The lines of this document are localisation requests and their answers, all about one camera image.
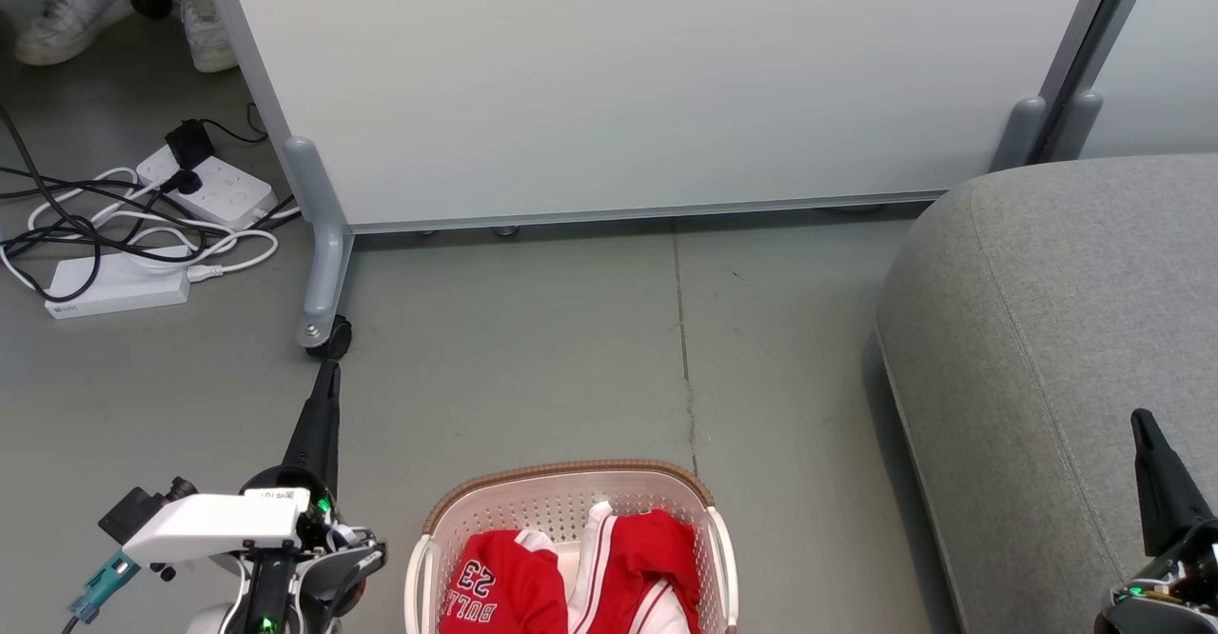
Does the white looped cable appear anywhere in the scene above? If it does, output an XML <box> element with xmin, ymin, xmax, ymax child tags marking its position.
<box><xmin>0</xmin><ymin>167</ymin><xmax>144</xmax><ymax>278</ymax></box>

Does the red Bulls 23 jersey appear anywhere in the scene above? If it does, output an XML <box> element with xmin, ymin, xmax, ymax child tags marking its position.
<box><xmin>440</xmin><ymin>527</ymin><xmax>570</xmax><ymax>634</ymax></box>

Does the large white partition panel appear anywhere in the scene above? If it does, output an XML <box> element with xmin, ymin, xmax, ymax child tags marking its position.
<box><xmin>195</xmin><ymin>0</ymin><xmax>1167</xmax><ymax>235</ymax></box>

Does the grey fabric sofa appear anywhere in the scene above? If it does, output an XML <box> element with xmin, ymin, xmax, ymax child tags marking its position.
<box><xmin>875</xmin><ymin>153</ymin><xmax>1218</xmax><ymax>634</ymax></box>

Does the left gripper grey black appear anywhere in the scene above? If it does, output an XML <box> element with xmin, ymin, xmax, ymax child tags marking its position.
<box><xmin>224</xmin><ymin>360</ymin><xmax>387</xmax><ymax>634</ymax></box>

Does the white long power strip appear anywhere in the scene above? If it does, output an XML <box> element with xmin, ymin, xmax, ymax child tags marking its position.
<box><xmin>44</xmin><ymin>246</ymin><xmax>192</xmax><ymax>321</ymax></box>

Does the white laundry basket brown rim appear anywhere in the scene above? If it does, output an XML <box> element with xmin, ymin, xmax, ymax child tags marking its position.
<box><xmin>404</xmin><ymin>460</ymin><xmax>739</xmax><ymax>634</ymax></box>

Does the narrow white partition panel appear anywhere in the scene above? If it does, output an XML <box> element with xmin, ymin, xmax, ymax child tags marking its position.
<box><xmin>1080</xmin><ymin>0</ymin><xmax>1218</xmax><ymax>161</ymax></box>

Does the white square power strip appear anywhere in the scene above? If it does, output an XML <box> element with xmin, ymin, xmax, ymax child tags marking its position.
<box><xmin>136</xmin><ymin>146</ymin><xmax>278</xmax><ymax>231</ymax></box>

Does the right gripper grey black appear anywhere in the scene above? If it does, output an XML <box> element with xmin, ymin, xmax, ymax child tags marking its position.
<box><xmin>1094</xmin><ymin>408</ymin><xmax>1218</xmax><ymax>634</ymax></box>

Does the teal cable connector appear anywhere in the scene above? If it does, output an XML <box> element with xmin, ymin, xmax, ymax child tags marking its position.
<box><xmin>69</xmin><ymin>551</ymin><xmax>141</xmax><ymax>624</ymax></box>

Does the white sneaker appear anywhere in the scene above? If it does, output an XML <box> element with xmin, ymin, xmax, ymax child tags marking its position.
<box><xmin>13</xmin><ymin>0</ymin><xmax>136</xmax><ymax>68</ymax></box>
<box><xmin>174</xmin><ymin>0</ymin><xmax>240</xmax><ymax>74</ymax></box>

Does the thick black cable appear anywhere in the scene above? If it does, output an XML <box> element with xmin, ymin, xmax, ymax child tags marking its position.
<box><xmin>0</xmin><ymin>101</ymin><xmax>108</xmax><ymax>304</ymax></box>

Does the black caster wheel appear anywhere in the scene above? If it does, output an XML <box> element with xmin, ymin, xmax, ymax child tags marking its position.
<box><xmin>306</xmin><ymin>315</ymin><xmax>354</xmax><ymax>362</ymax></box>

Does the white cable with plug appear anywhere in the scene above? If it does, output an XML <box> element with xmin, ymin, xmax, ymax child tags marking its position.
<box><xmin>124</xmin><ymin>223</ymin><xmax>280</xmax><ymax>285</ymax></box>

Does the red white striped garment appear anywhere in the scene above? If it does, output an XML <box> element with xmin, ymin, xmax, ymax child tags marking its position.
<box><xmin>567</xmin><ymin>501</ymin><xmax>703</xmax><ymax>634</ymax></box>

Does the black power adapter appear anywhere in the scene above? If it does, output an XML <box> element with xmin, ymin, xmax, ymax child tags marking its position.
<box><xmin>165</xmin><ymin>119</ymin><xmax>216</xmax><ymax>171</ymax></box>

